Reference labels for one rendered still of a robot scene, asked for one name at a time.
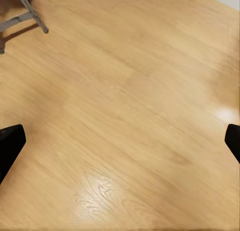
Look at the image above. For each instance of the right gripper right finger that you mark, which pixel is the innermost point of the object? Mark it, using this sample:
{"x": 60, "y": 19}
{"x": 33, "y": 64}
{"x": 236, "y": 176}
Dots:
{"x": 232, "y": 140}

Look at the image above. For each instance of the taboret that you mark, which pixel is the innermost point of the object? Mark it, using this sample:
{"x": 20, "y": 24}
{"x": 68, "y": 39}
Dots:
{"x": 31, "y": 14}

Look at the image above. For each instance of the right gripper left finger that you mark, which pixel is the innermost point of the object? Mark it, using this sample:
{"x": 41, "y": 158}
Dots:
{"x": 12, "y": 140}

